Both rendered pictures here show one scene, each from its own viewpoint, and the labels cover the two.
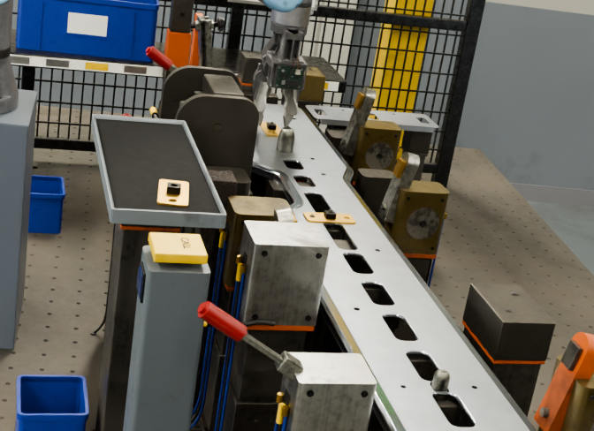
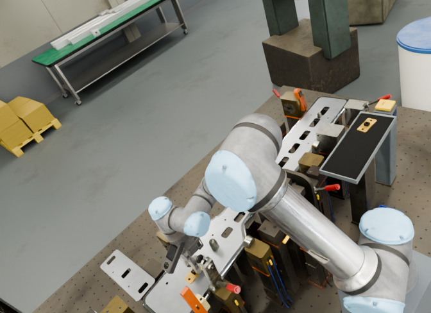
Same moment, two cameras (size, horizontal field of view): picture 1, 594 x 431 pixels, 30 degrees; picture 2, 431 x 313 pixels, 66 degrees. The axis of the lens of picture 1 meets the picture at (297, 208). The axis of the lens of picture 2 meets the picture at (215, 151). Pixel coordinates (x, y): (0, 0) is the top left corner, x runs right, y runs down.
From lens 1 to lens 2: 235 cm
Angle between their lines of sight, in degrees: 91
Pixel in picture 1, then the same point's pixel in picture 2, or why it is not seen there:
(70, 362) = not seen: hidden behind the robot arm
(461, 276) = (157, 255)
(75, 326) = (335, 295)
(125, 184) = (380, 132)
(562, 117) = not seen: outside the picture
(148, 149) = (352, 152)
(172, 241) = (386, 104)
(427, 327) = (297, 133)
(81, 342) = not seen: hidden behind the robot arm
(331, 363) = (354, 105)
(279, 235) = (333, 128)
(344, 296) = (305, 148)
